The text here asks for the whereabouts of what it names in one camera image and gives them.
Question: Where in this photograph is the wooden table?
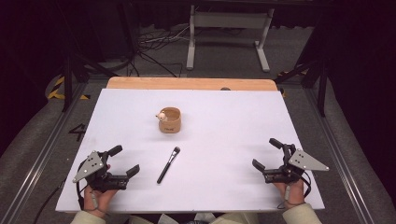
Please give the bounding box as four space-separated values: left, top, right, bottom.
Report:
106 76 278 91

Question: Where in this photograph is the yellow black floor tape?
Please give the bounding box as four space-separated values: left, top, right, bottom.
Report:
46 76 92 101

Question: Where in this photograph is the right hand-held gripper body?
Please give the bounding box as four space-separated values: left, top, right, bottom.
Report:
263 143 331 185

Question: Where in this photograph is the metal floor rail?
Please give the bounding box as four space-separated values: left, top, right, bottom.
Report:
303 88 376 224
0 82 90 224

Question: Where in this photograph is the person's right hand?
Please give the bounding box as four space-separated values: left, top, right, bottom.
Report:
273 179 305 209

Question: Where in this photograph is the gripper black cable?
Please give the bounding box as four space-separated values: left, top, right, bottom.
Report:
76 161 87 211
276 170 313 210

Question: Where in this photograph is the black makeup brush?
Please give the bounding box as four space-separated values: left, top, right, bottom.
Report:
156 146 181 185

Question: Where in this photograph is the person's left hand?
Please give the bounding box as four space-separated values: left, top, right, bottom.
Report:
83 185 120 217

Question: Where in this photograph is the black tripod stand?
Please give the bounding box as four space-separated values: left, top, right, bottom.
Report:
60 0 139 114
274 18 331 118

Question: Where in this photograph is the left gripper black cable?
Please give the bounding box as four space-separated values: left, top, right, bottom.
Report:
76 161 87 211

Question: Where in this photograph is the person's light clothing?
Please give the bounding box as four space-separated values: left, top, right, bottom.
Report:
128 212 260 224

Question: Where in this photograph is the wooden cup with bear figure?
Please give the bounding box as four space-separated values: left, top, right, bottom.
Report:
155 106 182 134

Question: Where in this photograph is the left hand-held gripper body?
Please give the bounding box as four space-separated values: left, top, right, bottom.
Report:
73 150 129 193

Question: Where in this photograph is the white table sheet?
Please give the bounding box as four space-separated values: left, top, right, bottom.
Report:
55 88 326 215

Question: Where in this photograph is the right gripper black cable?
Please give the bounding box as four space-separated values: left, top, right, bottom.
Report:
276 170 313 210

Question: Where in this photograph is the bundle of floor cables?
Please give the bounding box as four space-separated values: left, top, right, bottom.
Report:
129 23 191 78

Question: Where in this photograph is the grey metal stand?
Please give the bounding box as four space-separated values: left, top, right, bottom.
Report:
185 4 276 74

